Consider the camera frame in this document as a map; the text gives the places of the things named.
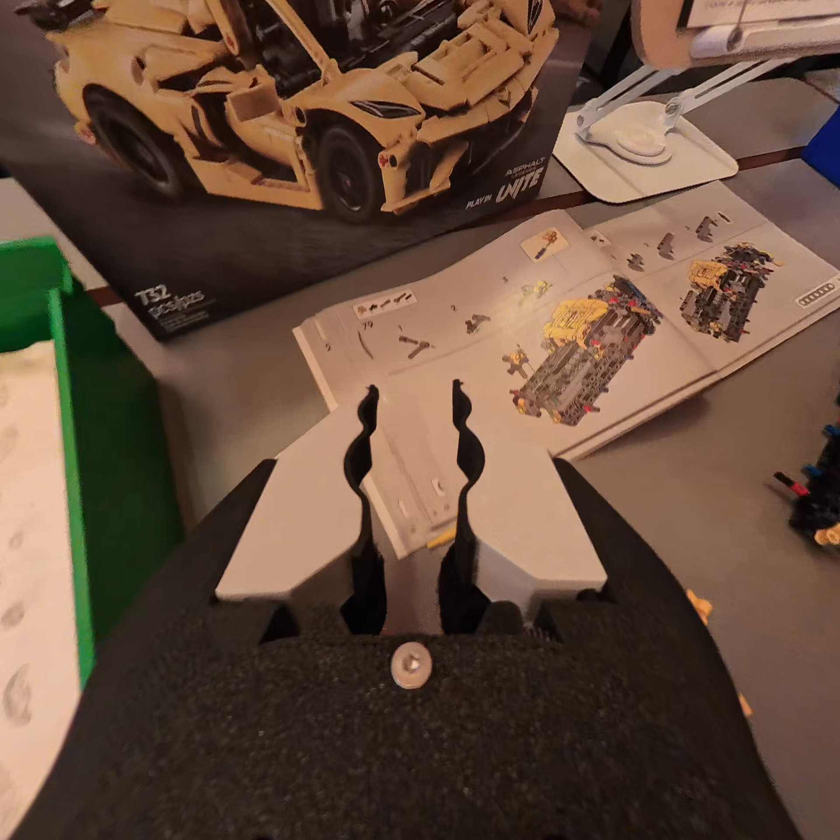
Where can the printed instruction sheet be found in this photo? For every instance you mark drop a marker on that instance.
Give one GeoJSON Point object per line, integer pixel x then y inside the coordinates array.
{"type": "Point", "coordinates": [754, 10]}

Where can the green plastic bin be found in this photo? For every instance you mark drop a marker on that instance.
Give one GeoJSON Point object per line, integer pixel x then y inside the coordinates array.
{"type": "Point", "coordinates": [118, 459]}

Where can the grey desk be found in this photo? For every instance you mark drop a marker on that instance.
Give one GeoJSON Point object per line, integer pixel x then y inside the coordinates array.
{"type": "Point", "coordinates": [722, 525]}

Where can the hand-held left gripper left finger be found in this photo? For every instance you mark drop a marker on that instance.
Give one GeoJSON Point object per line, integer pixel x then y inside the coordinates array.
{"type": "Point", "coordinates": [289, 525]}

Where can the blue plastic bin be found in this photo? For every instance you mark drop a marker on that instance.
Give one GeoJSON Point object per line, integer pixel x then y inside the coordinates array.
{"type": "Point", "coordinates": [823, 144]}

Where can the partly built yellow toy car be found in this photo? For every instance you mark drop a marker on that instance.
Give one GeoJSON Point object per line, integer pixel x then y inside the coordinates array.
{"type": "Point", "coordinates": [817, 499]}

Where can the toy car box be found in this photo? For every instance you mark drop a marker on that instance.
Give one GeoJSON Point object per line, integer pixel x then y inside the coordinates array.
{"type": "Point", "coordinates": [229, 229]}

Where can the wooden document stand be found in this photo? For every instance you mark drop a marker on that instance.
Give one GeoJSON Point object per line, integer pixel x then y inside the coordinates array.
{"type": "Point", "coordinates": [656, 151]}

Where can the pile of yellow toy panels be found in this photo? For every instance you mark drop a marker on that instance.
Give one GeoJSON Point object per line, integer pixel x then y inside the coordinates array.
{"type": "Point", "coordinates": [701, 605]}

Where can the open instruction booklet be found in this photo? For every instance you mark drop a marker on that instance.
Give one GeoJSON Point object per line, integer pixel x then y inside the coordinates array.
{"type": "Point", "coordinates": [623, 394]}

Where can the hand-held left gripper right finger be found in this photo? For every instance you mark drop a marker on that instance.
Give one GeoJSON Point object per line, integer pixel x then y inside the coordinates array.
{"type": "Point", "coordinates": [531, 525]}

